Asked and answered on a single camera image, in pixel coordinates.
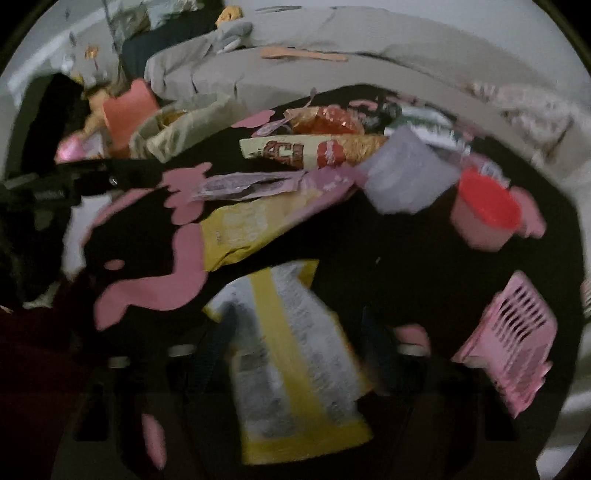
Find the yellow white snack bag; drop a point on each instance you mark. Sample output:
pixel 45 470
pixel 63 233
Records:
pixel 295 360

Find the small pink packet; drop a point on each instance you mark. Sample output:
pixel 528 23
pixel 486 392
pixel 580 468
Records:
pixel 76 148

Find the pink cup with red lid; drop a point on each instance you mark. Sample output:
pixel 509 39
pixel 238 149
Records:
pixel 485 207

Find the dark cloth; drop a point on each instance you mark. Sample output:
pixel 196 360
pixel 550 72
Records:
pixel 161 46

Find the grey cloth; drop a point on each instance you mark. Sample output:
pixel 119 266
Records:
pixel 233 34

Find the beige sofa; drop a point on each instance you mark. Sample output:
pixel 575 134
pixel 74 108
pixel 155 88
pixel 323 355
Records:
pixel 369 50

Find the green white packet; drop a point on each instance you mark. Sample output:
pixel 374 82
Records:
pixel 429 124

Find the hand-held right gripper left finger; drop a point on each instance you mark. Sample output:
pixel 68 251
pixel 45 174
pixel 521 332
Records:
pixel 220 344

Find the white plastic pouch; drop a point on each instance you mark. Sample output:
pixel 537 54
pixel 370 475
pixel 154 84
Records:
pixel 406 173

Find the cream red snack packet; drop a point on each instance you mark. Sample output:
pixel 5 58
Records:
pixel 295 152

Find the yellow pink snack packet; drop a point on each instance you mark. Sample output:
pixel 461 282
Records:
pixel 249 230

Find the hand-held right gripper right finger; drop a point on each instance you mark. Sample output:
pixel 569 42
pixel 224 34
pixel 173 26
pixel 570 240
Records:
pixel 378 350

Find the pink white floral cloth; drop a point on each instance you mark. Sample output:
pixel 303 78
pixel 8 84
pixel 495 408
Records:
pixel 526 110

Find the pink wrapper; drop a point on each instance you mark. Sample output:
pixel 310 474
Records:
pixel 244 187

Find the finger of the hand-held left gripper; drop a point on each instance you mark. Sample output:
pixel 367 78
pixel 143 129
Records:
pixel 99 177

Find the orange strip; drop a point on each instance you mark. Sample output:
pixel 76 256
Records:
pixel 304 54

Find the orange red box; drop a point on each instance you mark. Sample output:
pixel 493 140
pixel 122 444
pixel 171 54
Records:
pixel 129 113

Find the shiny orange red wrapper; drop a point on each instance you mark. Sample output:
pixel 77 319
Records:
pixel 328 121

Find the yellow item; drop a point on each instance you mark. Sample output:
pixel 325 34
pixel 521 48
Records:
pixel 229 14

